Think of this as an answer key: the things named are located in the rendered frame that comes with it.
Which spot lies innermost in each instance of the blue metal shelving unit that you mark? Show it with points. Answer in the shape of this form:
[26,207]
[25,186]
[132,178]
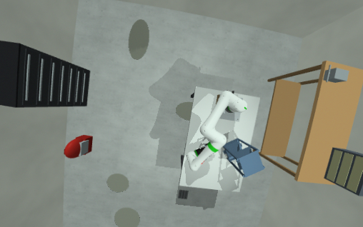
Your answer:
[247,160]

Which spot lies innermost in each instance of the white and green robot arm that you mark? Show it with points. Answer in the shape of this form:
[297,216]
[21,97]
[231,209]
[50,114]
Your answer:
[227,101]

